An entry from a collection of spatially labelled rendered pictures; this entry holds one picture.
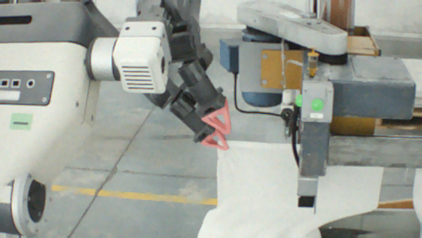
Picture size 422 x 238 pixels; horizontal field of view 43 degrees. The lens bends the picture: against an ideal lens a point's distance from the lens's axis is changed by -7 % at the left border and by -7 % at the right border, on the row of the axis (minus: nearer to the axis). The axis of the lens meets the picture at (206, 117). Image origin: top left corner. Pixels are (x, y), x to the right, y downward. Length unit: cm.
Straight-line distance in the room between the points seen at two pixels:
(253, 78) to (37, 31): 84
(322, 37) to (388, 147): 39
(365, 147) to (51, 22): 94
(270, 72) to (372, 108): 47
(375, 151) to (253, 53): 49
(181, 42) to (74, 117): 35
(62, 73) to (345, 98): 69
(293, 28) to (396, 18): 518
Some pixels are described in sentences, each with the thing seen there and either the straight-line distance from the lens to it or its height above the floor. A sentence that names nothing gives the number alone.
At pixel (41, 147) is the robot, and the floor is 132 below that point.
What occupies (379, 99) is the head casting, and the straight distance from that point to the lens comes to 142.
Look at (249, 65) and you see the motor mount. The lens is 179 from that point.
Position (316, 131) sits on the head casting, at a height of 120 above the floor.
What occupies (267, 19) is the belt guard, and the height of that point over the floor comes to 141.
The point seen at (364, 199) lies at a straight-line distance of 173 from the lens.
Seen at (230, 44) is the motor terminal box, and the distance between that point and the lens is 179.
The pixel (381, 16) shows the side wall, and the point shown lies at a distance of 670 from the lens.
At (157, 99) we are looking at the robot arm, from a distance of 161.
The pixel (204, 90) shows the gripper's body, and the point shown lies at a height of 131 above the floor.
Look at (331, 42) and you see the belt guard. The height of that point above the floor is 140.
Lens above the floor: 177
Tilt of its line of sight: 22 degrees down
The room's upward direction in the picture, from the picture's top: 1 degrees counter-clockwise
